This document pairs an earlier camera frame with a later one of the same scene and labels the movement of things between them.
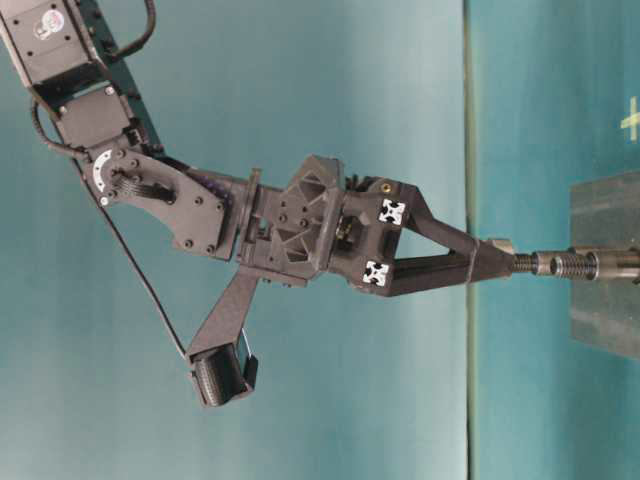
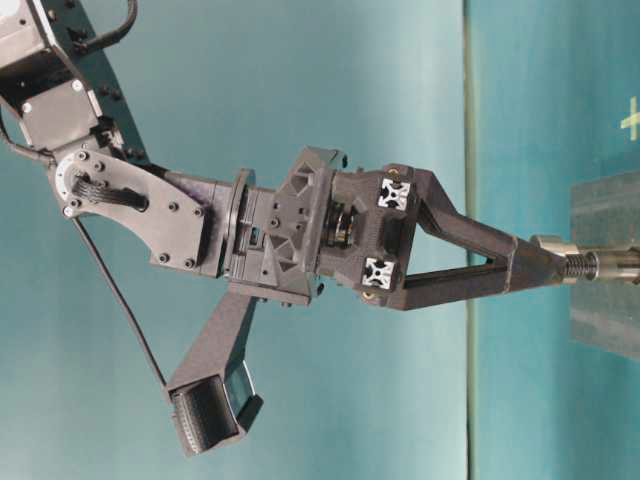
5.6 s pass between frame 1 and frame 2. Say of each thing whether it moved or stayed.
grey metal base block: stayed
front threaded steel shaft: stayed
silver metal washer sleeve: moved
